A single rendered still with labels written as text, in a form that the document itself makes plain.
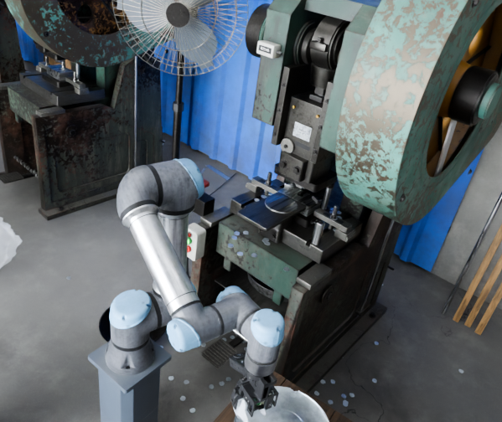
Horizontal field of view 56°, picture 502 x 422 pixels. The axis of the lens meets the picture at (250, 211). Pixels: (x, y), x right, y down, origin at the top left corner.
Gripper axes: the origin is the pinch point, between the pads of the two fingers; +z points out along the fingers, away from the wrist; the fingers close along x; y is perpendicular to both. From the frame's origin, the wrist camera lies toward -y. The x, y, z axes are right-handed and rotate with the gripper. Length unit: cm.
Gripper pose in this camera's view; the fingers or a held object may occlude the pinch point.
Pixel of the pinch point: (244, 410)
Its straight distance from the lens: 134.4
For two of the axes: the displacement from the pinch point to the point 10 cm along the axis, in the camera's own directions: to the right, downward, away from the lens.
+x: 8.5, -1.7, 5.0
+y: 5.1, 5.1, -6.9
